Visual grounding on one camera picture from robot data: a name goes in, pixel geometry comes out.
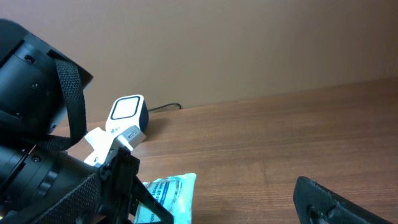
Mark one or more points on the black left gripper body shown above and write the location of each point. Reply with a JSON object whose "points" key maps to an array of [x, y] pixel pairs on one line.
{"points": [[117, 203]]}

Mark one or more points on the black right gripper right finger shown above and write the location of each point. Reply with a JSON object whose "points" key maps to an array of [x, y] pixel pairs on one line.
{"points": [[316, 204]]}

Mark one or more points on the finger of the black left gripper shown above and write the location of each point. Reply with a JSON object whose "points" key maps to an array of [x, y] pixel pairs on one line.
{"points": [[153, 200]]}

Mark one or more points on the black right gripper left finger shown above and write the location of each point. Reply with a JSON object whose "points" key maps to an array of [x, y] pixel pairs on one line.
{"points": [[82, 200]]}

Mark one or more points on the mint wet wipes packet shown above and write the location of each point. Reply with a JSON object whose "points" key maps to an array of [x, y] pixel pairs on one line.
{"points": [[175, 194]]}

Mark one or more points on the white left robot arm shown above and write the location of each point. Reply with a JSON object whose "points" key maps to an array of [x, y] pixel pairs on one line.
{"points": [[43, 115]]}

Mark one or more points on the white barcode scanner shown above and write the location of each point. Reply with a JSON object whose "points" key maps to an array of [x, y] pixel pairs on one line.
{"points": [[128, 111]]}

